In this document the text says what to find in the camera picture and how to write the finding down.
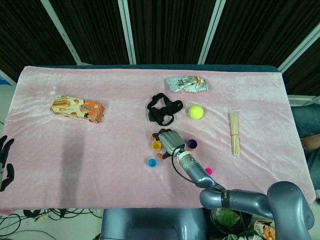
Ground orange snack packet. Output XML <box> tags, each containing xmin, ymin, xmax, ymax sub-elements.
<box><xmin>253</xmin><ymin>219</ymin><xmax>276</xmax><ymax>239</ymax></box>

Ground orange biscuit box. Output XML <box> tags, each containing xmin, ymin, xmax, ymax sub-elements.
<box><xmin>49</xmin><ymin>94</ymin><xmax>106</xmax><ymax>124</ymax></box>

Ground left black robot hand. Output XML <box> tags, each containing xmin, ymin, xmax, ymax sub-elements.
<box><xmin>0</xmin><ymin>135</ymin><xmax>16</xmax><ymax>193</ymax></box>

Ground bamboo skewers pack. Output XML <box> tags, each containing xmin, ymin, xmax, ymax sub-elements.
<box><xmin>229</xmin><ymin>109</ymin><xmax>242</xmax><ymax>159</ymax></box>

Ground white partition post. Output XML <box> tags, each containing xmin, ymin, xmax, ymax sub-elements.
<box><xmin>198</xmin><ymin>0</ymin><xmax>227</xmax><ymax>65</ymax></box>
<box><xmin>41</xmin><ymin>0</ymin><xmax>82</xmax><ymax>65</ymax></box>
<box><xmin>277</xmin><ymin>23</ymin><xmax>320</xmax><ymax>73</ymax></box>
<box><xmin>117</xmin><ymin>0</ymin><xmax>137</xmax><ymax>65</ymax></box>

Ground bystander bare hand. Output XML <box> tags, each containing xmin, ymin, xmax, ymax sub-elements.
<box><xmin>301</xmin><ymin>136</ymin><xmax>320</xmax><ymax>151</ymax></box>

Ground grey robot torso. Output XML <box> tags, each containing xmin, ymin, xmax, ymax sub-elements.
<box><xmin>99</xmin><ymin>207</ymin><xmax>208</xmax><ymax>240</ymax></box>

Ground black strap harness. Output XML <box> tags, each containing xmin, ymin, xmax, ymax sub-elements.
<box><xmin>146</xmin><ymin>92</ymin><xmax>184</xmax><ymax>126</ymax></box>

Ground blue jeans leg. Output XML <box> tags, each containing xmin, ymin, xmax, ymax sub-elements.
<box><xmin>306</xmin><ymin>149</ymin><xmax>320</xmax><ymax>191</ymax></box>
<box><xmin>291</xmin><ymin>103</ymin><xmax>320</xmax><ymax>138</ymax></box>

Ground silver snack bag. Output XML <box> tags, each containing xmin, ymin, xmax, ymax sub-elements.
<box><xmin>164</xmin><ymin>75</ymin><xmax>210</xmax><ymax>93</ymax></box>

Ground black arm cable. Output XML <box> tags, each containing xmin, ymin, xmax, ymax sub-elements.
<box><xmin>170</xmin><ymin>147</ymin><xmax>226</xmax><ymax>193</ymax></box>

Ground blue white sign board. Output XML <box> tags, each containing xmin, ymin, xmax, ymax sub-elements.
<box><xmin>0</xmin><ymin>69</ymin><xmax>14</xmax><ymax>86</ymax></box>

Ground black bin with green waste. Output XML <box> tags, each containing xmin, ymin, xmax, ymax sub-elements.
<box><xmin>209</xmin><ymin>207</ymin><xmax>253</xmax><ymax>237</ymax></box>

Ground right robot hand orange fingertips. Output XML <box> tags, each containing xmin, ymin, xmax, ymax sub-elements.
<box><xmin>150</xmin><ymin>128</ymin><xmax>190</xmax><ymax>161</ymax></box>

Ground pink velvet tablecloth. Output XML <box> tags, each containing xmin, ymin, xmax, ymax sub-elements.
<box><xmin>0</xmin><ymin>65</ymin><xmax>316</xmax><ymax>211</ymax></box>

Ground grey metal frame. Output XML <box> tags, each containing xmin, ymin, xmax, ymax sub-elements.
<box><xmin>287</xmin><ymin>94</ymin><xmax>320</xmax><ymax>108</ymax></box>

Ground yellow tennis ball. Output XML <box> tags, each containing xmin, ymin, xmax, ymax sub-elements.
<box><xmin>188</xmin><ymin>105</ymin><xmax>205</xmax><ymax>121</ymax></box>

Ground black floor cable tangle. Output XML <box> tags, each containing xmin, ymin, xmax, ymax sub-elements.
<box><xmin>0</xmin><ymin>208</ymin><xmax>103</xmax><ymax>240</ymax></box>

